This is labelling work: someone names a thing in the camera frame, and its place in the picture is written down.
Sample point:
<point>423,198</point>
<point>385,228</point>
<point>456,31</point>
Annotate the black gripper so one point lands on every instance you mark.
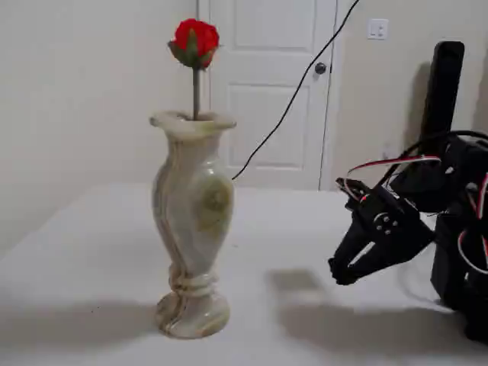
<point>396,232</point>

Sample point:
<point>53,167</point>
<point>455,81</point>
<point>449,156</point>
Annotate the red artificial rose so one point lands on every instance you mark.
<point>196,38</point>

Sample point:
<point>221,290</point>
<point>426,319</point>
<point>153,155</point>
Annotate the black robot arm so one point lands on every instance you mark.
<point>457,244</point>

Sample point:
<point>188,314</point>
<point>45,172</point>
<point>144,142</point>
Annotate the onyx marble vase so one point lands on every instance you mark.
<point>190,213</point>

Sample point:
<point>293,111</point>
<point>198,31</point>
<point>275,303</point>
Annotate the white panel door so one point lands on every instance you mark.
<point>267,95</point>

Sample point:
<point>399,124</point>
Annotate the black tower fan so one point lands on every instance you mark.
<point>444,87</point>

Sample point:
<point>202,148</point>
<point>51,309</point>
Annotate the dark round door knob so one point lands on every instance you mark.
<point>320,68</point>

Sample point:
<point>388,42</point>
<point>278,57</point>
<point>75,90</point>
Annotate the white wall outlet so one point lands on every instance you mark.
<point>387,154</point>

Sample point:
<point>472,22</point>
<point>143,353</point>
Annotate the white light switch plate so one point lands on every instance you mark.
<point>377,29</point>

